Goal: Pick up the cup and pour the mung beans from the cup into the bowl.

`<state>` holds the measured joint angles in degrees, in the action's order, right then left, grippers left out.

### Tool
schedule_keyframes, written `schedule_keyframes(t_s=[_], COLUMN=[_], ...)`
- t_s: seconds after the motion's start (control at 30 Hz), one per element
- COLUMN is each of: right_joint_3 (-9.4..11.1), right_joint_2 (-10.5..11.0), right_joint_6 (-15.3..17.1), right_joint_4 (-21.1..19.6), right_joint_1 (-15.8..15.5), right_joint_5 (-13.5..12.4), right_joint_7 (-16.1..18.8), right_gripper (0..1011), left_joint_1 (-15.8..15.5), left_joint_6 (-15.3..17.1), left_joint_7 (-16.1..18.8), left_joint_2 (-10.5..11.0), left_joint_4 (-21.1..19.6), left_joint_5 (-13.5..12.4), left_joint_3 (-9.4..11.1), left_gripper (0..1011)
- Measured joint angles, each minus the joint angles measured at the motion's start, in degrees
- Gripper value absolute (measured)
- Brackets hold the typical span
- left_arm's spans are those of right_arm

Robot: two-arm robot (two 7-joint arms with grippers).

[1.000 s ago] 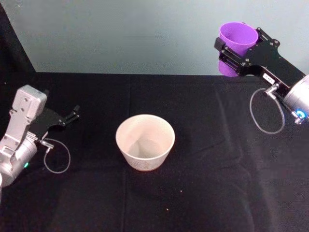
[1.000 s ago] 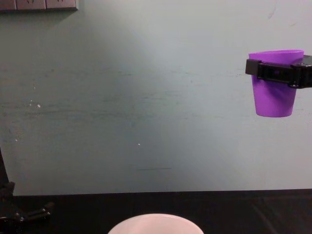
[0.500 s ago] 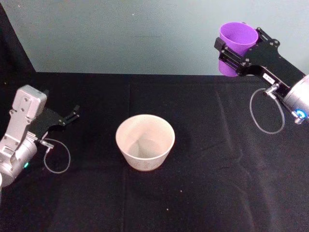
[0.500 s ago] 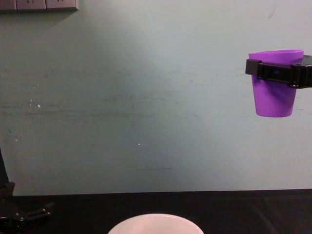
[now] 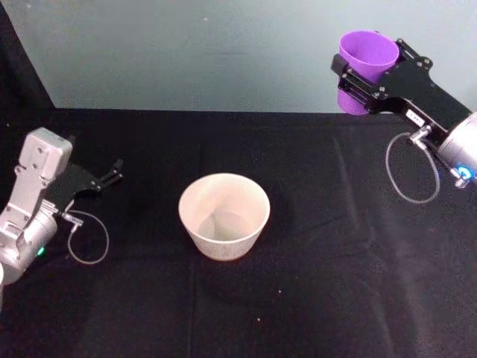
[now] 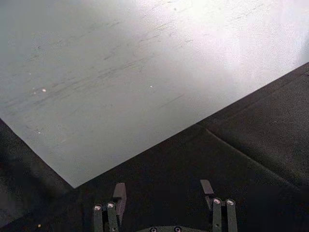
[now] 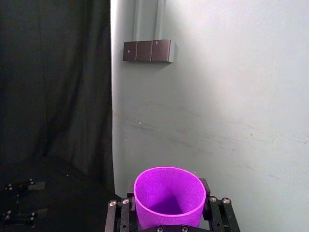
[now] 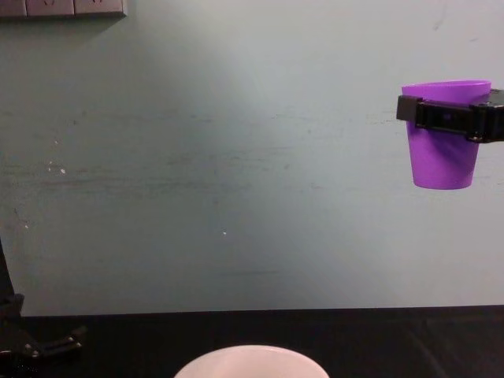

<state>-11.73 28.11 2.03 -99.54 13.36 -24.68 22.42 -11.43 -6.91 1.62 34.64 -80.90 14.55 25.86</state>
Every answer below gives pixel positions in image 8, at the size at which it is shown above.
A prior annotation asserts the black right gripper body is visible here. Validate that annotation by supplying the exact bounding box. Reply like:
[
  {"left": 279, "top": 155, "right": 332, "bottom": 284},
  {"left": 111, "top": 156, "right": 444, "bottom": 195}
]
[{"left": 467, "top": 89, "right": 504, "bottom": 145}]

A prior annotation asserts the purple plastic cup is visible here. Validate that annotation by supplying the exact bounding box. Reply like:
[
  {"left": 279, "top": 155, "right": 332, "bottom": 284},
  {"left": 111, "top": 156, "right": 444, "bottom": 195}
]
[{"left": 400, "top": 80, "right": 493, "bottom": 191}]

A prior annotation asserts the white bowl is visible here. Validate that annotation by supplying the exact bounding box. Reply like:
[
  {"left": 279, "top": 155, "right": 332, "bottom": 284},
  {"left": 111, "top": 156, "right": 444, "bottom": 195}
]
[{"left": 172, "top": 344, "right": 330, "bottom": 378}]

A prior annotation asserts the black table cloth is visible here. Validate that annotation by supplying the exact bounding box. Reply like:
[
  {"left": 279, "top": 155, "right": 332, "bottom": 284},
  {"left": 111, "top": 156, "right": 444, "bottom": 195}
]
[{"left": 0, "top": 305, "right": 504, "bottom": 378}]

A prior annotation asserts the grey wall socket panel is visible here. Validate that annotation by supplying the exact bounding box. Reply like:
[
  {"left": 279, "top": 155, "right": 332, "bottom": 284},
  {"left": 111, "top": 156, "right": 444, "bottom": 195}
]
[{"left": 0, "top": 0, "right": 128, "bottom": 21}]

